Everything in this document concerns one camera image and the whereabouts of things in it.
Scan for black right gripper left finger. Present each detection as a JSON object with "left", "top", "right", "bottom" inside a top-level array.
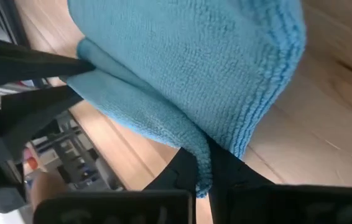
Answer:
[{"left": 32, "top": 147, "right": 199, "bottom": 224}]

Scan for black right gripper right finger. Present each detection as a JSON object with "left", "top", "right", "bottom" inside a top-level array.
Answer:
[{"left": 206, "top": 136, "right": 352, "bottom": 224}]

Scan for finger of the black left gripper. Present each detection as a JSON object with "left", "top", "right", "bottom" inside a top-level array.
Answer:
[
  {"left": 0, "top": 32, "right": 96, "bottom": 93},
  {"left": 0, "top": 85, "right": 84, "bottom": 167}
]

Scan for blue microfiber towel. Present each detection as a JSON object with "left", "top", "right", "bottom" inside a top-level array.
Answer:
[{"left": 65, "top": 0, "right": 307, "bottom": 199}]

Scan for black aluminium table frame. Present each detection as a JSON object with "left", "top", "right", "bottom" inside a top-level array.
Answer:
[{"left": 0, "top": 0, "right": 30, "bottom": 47}]

